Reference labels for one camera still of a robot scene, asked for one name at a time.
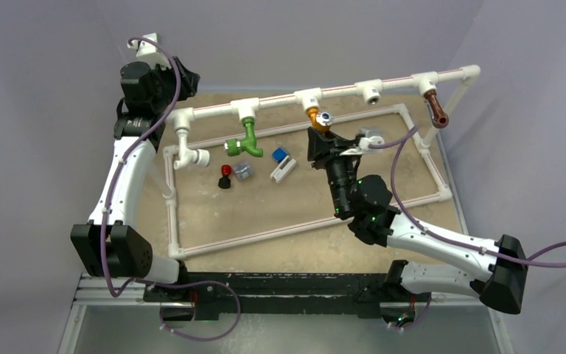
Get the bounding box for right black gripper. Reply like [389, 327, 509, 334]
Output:
[304, 129, 360, 218]

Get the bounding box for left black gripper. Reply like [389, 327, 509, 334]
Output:
[151, 58, 200, 114]

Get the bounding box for orange plastic faucet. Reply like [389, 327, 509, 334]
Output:
[306, 107, 335, 134]

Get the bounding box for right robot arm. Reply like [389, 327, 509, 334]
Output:
[307, 128, 528, 315]

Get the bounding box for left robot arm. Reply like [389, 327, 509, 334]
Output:
[70, 57, 200, 302]

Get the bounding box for blue small block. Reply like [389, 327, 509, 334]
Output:
[271, 147, 289, 164]

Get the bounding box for white plastic clip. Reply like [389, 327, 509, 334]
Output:
[270, 156, 297, 184]

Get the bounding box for clear plastic small box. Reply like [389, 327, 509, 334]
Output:
[231, 161, 254, 181]

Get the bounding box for green plastic faucet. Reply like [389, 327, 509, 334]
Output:
[223, 117, 264, 158]

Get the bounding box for white plastic faucet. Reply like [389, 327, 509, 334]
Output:
[169, 108, 210, 170]

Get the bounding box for red and black knob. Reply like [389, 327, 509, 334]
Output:
[217, 164, 233, 190]

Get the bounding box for brown plastic faucet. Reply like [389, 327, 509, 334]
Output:
[423, 89, 450, 129]

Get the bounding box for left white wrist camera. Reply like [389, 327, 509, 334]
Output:
[127, 39, 171, 70]

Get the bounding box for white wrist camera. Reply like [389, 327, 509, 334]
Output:
[127, 39, 171, 70]
[340, 128, 386, 156]

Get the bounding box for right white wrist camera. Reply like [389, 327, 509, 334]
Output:
[340, 128, 386, 156]

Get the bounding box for white PVC pipe frame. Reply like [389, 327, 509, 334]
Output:
[162, 64, 482, 260]

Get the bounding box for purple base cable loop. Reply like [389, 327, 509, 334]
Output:
[159, 285, 244, 344]

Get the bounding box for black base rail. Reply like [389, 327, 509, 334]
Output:
[144, 271, 430, 322]

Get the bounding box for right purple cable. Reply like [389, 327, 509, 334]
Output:
[368, 125, 566, 268]

